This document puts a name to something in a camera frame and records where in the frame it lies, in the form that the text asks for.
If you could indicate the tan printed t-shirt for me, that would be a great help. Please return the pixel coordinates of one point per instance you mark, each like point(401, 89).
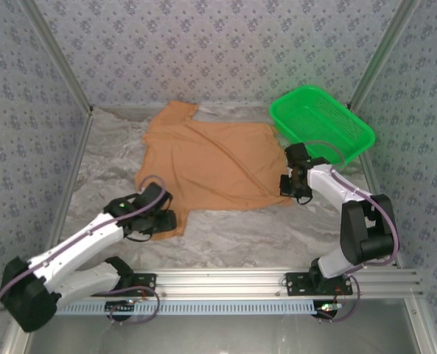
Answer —
point(210, 166)

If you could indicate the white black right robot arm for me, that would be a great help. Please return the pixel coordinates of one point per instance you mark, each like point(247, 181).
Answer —
point(332, 184)

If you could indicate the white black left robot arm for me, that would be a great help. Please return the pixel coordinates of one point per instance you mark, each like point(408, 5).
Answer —
point(82, 239)

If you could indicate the green plastic mesh basket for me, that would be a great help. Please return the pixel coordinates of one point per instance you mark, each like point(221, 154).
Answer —
point(325, 125)

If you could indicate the black controller board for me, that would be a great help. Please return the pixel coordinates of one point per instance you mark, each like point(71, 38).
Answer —
point(326, 313)
point(116, 309)

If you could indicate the grey sheet metal panel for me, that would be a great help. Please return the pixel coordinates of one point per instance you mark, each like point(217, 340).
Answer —
point(218, 335)

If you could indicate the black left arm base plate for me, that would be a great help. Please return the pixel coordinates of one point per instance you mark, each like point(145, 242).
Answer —
point(144, 282)

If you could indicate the aluminium mounting rail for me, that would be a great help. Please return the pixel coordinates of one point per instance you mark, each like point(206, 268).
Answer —
point(218, 282)

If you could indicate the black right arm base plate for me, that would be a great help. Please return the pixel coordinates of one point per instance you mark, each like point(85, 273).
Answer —
point(295, 284)

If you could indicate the aluminium frame post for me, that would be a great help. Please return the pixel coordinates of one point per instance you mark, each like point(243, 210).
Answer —
point(384, 55)
point(56, 55)

